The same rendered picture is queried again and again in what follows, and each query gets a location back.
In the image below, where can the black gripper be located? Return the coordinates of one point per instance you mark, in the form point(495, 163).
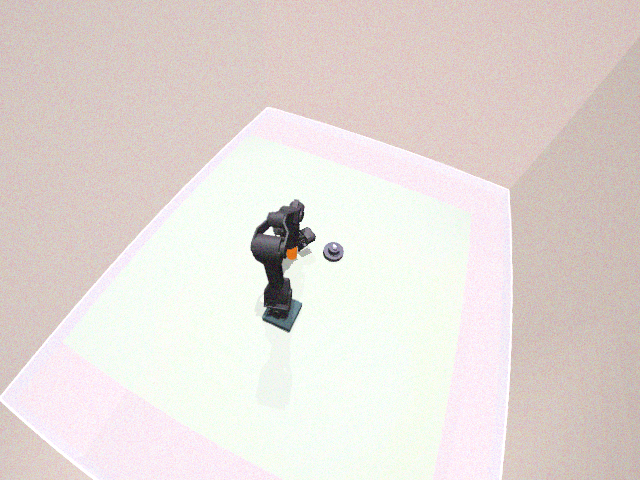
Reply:
point(306, 236)

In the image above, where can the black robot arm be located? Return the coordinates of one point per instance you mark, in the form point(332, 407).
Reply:
point(270, 250)

